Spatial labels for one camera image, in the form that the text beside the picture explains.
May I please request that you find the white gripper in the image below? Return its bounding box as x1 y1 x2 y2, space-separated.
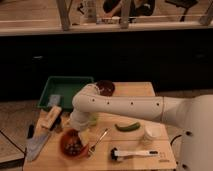
68 109 93 146

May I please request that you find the dark grape bunch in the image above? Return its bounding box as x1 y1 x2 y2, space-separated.
65 141 82 156

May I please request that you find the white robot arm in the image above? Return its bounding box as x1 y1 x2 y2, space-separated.
70 84 213 171

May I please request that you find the dark brown bowl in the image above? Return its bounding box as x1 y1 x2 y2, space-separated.
96 80 115 96

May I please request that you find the red bowl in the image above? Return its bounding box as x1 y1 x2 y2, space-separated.
59 129 89 159

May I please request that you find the light green cup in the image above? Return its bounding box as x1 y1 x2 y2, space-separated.
90 113 99 126

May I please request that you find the green plastic tray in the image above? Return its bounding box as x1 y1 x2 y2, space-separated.
38 76 94 112

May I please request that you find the wooden scrub brush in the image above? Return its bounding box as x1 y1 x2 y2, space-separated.
41 106 62 130

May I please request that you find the wooden cutting board table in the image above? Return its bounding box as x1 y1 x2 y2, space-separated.
22 81 178 171

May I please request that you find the green chili pepper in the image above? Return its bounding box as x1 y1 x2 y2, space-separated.
115 122 141 132

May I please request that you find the white dish brush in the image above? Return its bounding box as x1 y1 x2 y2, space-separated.
110 148 158 161

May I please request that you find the grey blade kitchen knife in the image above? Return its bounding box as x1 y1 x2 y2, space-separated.
26 129 51 162

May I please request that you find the white cup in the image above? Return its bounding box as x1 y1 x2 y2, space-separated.
143 125 161 144

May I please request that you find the black cable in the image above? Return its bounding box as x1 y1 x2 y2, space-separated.
169 133 183 168

